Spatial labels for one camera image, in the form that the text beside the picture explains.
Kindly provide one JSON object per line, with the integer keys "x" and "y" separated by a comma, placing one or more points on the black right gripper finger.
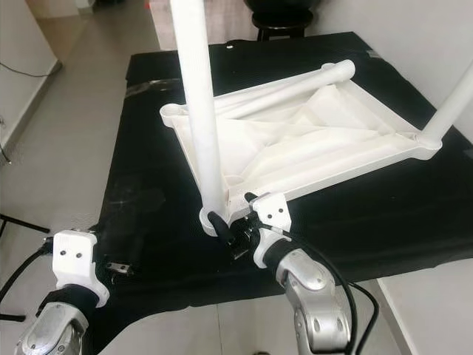
{"x": 222, "y": 227}
{"x": 252, "y": 200}

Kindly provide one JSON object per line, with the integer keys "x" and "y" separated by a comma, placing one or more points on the white plastic table leg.
{"x": 273, "y": 92}
{"x": 451, "y": 103}
{"x": 332, "y": 74}
{"x": 196, "y": 96}

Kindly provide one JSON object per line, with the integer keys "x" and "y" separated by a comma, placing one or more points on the clear tape patch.
{"x": 139, "y": 203}

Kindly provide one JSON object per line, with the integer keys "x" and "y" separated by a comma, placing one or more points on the white plastic table top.
{"x": 325, "y": 133}

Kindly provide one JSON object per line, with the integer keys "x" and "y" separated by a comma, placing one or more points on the black folding chair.
{"x": 26, "y": 222}

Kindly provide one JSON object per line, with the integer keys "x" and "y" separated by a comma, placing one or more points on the grey tape strip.
{"x": 151, "y": 86}

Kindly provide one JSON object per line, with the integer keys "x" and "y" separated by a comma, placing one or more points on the black wooden stool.
{"x": 281, "y": 28}

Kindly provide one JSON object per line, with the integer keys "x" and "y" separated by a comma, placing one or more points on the pink patterned cloth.
{"x": 177, "y": 26}

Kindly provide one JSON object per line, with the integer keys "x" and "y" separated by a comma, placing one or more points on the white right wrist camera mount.
{"x": 273, "y": 211}

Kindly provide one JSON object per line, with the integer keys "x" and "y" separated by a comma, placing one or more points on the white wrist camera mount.
{"x": 273, "y": 211}
{"x": 74, "y": 255}

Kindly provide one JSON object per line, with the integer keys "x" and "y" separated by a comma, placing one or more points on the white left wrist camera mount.
{"x": 74, "y": 255}

